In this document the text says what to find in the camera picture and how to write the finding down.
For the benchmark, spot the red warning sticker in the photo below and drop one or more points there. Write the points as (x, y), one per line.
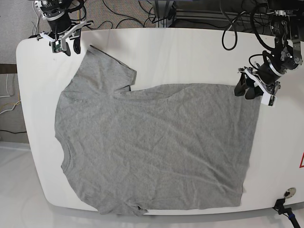
(302, 162)

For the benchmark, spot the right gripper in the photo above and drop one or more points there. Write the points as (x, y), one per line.
(63, 28)

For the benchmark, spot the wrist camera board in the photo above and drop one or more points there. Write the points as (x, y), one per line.
(268, 99)
(56, 46)

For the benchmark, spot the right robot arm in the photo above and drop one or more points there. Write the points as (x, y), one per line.
(76, 13)

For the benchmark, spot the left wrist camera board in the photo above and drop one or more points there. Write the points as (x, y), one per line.
(268, 99)

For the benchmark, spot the black aluminium frame rail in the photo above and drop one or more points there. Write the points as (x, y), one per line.
(218, 16)

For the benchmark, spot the black clamp with cable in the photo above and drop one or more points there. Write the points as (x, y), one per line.
(282, 210)

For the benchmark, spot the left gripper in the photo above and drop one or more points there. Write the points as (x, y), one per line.
(257, 80)

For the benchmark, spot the grey t-shirt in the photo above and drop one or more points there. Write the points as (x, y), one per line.
(169, 147)

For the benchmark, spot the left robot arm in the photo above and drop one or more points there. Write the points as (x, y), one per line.
(287, 26)

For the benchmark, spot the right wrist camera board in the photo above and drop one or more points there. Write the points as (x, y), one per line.
(56, 46)

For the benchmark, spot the silver table grommet right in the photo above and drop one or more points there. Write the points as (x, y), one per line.
(290, 192)

